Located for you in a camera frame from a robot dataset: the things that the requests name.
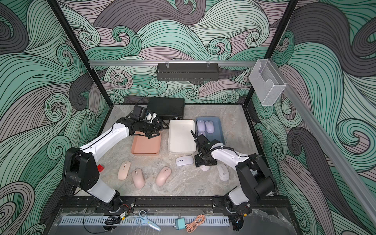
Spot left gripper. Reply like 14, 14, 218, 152
138, 119, 169, 139

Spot white mouse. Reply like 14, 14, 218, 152
216, 164, 230, 181
199, 165, 210, 171
176, 155, 194, 166

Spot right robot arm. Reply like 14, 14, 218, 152
191, 131, 277, 213

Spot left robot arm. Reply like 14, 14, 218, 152
63, 117, 169, 213

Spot pink storage tray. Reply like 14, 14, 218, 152
131, 132, 162, 156

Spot blue storage tray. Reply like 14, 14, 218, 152
196, 117, 225, 144

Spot white storage tray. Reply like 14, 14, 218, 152
167, 119, 196, 154

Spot flat white mouse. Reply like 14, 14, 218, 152
176, 155, 194, 166

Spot black case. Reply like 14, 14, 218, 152
147, 98, 185, 120

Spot pink mouse right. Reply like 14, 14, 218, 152
155, 166, 172, 187

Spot flat pink mouse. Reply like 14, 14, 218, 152
117, 161, 131, 180

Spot pink mouse middle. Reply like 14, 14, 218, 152
132, 168, 146, 190

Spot red block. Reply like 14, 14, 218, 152
98, 164, 105, 172

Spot teal plug adapter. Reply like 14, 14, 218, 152
175, 217, 186, 230

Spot blue scissors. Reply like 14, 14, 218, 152
135, 210, 161, 231

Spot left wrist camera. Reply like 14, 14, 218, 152
130, 105, 157, 122

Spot black wall shelf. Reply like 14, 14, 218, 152
156, 62, 220, 82

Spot orange coiled cable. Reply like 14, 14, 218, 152
185, 214, 206, 234

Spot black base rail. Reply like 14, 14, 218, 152
56, 196, 290, 213

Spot clear wall holder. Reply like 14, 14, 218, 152
249, 59, 286, 106

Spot black cable bundle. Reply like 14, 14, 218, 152
104, 215, 125, 226

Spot perforated cable duct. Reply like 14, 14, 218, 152
58, 215, 230, 227

